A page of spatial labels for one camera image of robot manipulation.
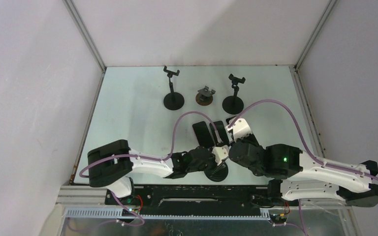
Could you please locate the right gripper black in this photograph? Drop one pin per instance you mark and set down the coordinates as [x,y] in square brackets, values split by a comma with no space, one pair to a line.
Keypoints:
[244,140]

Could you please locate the black smartphone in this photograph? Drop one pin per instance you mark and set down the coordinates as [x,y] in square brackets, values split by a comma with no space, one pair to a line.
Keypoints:
[231,120]

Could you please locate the small teal phone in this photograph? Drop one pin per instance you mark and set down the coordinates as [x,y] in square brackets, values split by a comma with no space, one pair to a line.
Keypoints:
[221,132]

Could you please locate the black phone pink case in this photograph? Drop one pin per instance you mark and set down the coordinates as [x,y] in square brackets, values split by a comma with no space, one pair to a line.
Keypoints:
[203,134]

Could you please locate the black round-base phone stand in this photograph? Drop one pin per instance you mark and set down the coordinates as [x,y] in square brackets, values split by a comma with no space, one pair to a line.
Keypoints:
[234,104]

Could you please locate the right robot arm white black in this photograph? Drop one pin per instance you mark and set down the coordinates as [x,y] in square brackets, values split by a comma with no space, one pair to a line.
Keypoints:
[294,175]

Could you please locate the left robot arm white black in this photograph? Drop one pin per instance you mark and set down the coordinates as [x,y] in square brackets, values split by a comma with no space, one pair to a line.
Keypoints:
[110,165]

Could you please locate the brown round phone stand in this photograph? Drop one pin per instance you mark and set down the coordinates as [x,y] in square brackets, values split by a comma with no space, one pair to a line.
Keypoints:
[204,96]

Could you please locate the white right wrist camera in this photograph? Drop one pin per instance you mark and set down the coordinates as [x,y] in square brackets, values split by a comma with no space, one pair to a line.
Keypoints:
[239,130]

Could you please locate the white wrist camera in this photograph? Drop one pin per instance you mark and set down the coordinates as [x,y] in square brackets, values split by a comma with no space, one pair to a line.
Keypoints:
[239,130]
[220,154]

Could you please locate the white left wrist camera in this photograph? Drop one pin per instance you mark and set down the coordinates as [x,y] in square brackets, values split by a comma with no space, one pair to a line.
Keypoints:
[220,154]

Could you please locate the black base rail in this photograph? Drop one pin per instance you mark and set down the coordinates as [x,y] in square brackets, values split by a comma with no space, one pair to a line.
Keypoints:
[203,200]

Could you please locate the grey cable duct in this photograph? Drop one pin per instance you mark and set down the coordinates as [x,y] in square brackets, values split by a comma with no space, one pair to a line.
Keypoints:
[119,213]

